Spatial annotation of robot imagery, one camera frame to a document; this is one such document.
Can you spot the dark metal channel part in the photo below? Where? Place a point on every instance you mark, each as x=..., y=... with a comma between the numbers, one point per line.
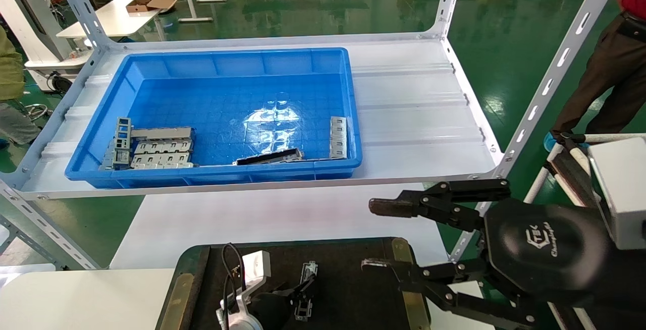
x=270, y=157

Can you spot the white machine stand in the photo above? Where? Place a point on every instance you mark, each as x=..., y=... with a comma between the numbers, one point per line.
x=30, y=27

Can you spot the black container tray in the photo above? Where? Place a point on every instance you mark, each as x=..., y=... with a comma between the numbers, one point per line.
x=348, y=279

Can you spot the chrome stool base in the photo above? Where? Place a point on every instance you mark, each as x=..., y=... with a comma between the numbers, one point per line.
x=36, y=112

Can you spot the white work table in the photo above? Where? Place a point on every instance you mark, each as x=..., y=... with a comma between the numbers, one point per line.
x=111, y=19

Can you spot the open cardboard box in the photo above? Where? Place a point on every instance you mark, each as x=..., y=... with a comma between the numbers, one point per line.
x=146, y=3

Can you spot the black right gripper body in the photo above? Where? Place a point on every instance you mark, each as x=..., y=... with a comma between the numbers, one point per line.
x=545, y=249

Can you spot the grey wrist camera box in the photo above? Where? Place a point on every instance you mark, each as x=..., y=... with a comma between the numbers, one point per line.
x=623, y=191
x=256, y=264

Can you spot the grey upright metal bracket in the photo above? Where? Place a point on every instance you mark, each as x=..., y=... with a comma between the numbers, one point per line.
x=122, y=135

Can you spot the white metal shelf rack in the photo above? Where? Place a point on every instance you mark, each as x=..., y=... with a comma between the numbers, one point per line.
x=414, y=98

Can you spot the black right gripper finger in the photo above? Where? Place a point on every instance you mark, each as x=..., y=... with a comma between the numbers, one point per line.
x=429, y=282
x=439, y=204

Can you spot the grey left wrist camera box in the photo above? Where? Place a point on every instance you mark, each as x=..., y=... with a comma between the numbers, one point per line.
x=256, y=264

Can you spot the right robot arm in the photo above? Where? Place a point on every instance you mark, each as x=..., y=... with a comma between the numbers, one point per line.
x=626, y=289

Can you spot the person in red shirt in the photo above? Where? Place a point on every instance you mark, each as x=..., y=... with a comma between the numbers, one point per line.
x=610, y=77

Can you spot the blue plastic bin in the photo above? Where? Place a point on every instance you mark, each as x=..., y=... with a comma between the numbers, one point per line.
x=212, y=108

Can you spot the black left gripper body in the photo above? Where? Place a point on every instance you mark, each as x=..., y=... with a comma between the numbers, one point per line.
x=272, y=312

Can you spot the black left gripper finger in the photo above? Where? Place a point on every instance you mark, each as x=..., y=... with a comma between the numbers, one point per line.
x=295, y=305
x=302, y=287

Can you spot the plain grey metal bar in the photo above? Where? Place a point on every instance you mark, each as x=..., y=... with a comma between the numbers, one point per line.
x=161, y=133

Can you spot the grey slotted metal part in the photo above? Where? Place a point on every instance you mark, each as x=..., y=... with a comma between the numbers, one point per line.
x=161, y=160
x=162, y=147
x=338, y=138

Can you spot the silver metal channel part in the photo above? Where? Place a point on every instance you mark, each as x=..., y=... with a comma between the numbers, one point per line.
x=309, y=269

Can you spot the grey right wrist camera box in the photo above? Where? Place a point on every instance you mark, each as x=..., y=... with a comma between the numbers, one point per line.
x=623, y=191

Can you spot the seated person in yellow jacket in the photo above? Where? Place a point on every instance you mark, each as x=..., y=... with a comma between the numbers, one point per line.
x=10, y=77

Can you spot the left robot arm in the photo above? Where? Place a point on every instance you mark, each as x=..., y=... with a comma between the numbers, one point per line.
x=239, y=322

